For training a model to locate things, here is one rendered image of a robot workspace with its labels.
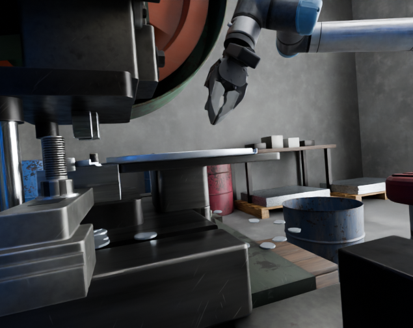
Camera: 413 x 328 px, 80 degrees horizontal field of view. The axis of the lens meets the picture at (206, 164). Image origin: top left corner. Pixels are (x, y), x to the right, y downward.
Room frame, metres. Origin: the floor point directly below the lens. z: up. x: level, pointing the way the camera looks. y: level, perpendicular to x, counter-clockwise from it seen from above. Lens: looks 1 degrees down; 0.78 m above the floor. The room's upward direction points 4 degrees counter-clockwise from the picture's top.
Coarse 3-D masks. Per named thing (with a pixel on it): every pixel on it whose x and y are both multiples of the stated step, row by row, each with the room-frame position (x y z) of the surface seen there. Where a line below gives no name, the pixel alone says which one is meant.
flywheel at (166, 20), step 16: (176, 0) 0.80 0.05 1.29; (192, 0) 0.78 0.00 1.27; (208, 0) 0.80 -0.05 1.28; (160, 16) 0.78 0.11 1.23; (176, 16) 0.80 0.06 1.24; (192, 16) 0.78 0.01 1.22; (160, 32) 0.78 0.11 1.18; (176, 32) 0.78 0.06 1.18; (192, 32) 0.78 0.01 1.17; (160, 48) 0.78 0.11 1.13; (176, 48) 0.76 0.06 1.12; (192, 48) 0.77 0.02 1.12; (0, 64) 0.62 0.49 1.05; (176, 64) 0.76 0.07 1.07; (160, 80) 0.74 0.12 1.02
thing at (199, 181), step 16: (176, 160) 0.34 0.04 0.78; (192, 160) 0.35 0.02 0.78; (208, 160) 0.36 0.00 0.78; (224, 160) 0.37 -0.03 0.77; (240, 160) 0.37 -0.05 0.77; (256, 160) 0.38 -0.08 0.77; (160, 176) 0.36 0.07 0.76; (176, 176) 0.36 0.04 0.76; (192, 176) 0.37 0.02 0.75; (160, 192) 0.36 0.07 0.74; (176, 192) 0.36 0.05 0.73; (192, 192) 0.37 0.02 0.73; (208, 192) 0.39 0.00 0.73; (160, 208) 0.36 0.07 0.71; (176, 208) 0.36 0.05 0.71; (192, 208) 0.37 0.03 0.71; (208, 208) 0.38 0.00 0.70
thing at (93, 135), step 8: (72, 112) 0.35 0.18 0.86; (80, 112) 0.35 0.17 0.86; (88, 112) 0.35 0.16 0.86; (72, 120) 0.35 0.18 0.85; (80, 120) 0.35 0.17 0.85; (88, 120) 0.35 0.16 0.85; (96, 120) 0.36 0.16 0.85; (80, 128) 0.35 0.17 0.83; (88, 128) 0.35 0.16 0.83; (96, 128) 0.36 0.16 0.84; (80, 136) 0.35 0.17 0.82; (88, 136) 0.35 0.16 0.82; (96, 136) 0.36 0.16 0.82
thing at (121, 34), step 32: (32, 0) 0.29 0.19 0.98; (64, 0) 0.30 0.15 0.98; (96, 0) 0.31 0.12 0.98; (128, 0) 0.32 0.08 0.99; (32, 32) 0.29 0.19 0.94; (64, 32) 0.30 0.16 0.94; (96, 32) 0.31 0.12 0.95; (128, 32) 0.32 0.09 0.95; (32, 64) 0.29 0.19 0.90; (64, 64) 0.30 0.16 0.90; (96, 64) 0.31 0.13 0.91; (128, 64) 0.32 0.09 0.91; (160, 64) 0.38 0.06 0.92
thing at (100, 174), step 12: (84, 168) 0.30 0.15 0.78; (96, 168) 0.31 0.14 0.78; (108, 168) 0.31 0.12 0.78; (36, 180) 0.29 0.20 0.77; (84, 180) 0.30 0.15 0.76; (96, 180) 0.31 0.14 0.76; (108, 180) 0.31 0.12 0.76; (120, 180) 0.44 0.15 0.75; (96, 192) 0.31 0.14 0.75; (108, 192) 0.31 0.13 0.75; (120, 192) 0.33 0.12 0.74
